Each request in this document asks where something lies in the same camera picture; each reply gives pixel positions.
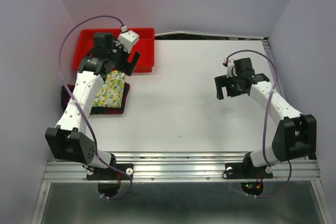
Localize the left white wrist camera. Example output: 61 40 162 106
118 30 140 52

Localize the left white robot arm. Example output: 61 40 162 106
45 30 140 179

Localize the aluminium rail frame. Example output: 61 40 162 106
32 38 332 223

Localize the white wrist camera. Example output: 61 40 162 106
223 59 236 78
118 30 140 52

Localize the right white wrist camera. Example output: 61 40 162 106
223 59 236 78

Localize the lemon print skirt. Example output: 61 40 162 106
92 70 125 109

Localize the red black plaid skirt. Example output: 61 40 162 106
60 83 130 115

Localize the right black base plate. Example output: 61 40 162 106
222 163 274 196

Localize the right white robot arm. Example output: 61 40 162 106
215 58 317 179

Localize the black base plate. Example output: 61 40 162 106
83 163 134 200
222 163 274 196

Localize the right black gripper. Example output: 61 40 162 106
213 72 244 100

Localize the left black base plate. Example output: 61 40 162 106
83 163 134 200

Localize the red plastic bin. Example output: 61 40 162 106
72 28 155 73

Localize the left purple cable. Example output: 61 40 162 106
58 15 134 200

